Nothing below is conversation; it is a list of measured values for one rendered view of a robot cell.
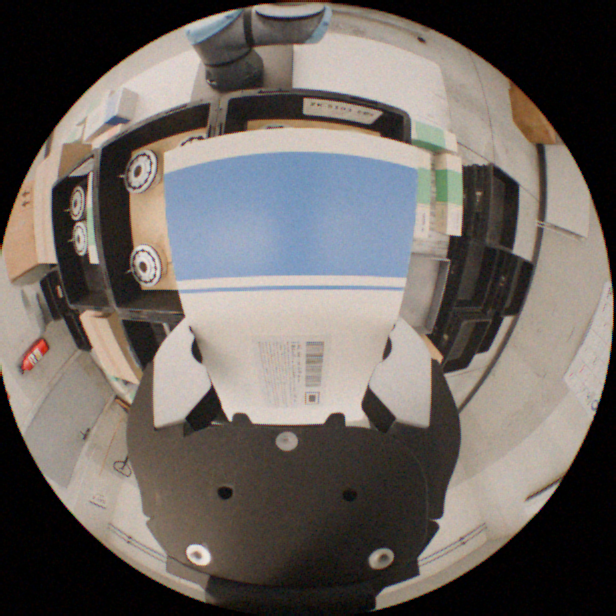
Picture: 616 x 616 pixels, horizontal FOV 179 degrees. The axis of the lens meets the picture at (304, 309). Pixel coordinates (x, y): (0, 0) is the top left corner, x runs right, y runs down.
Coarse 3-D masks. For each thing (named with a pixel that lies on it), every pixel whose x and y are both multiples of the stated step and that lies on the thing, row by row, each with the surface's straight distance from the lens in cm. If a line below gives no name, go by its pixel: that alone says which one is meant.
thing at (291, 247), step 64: (192, 192) 10; (256, 192) 9; (320, 192) 9; (384, 192) 10; (192, 256) 10; (256, 256) 9; (320, 256) 9; (384, 256) 10; (192, 320) 12; (256, 320) 10; (320, 320) 10; (384, 320) 11; (256, 384) 14; (320, 384) 14
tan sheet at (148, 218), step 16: (160, 144) 53; (176, 144) 50; (160, 192) 50; (144, 208) 53; (160, 208) 50; (144, 224) 53; (160, 224) 50; (144, 240) 54; (160, 240) 50; (144, 288) 58; (160, 288) 54; (176, 288) 51
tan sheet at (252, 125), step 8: (256, 120) 45; (264, 120) 44; (272, 120) 44; (280, 120) 44; (288, 120) 44; (296, 120) 44; (304, 120) 44; (248, 128) 44; (256, 128) 44; (320, 128) 43; (328, 128) 43; (336, 128) 44; (344, 128) 44; (352, 128) 45; (360, 128) 45
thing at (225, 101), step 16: (224, 96) 38; (240, 96) 37; (256, 96) 36; (304, 96) 36; (320, 96) 35; (336, 96) 36; (352, 96) 36; (224, 112) 36; (400, 112) 38; (224, 128) 34
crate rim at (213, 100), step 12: (180, 108) 42; (192, 108) 40; (216, 108) 37; (144, 120) 46; (156, 120) 44; (216, 120) 36; (120, 132) 50; (108, 144) 53; (96, 168) 54; (96, 180) 53; (96, 192) 52; (96, 204) 52; (96, 216) 52; (108, 276) 52; (108, 288) 53; (120, 312) 54; (132, 312) 50; (144, 312) 47; (156, 312) 44; (168, 312) 42; (180, 312) 40
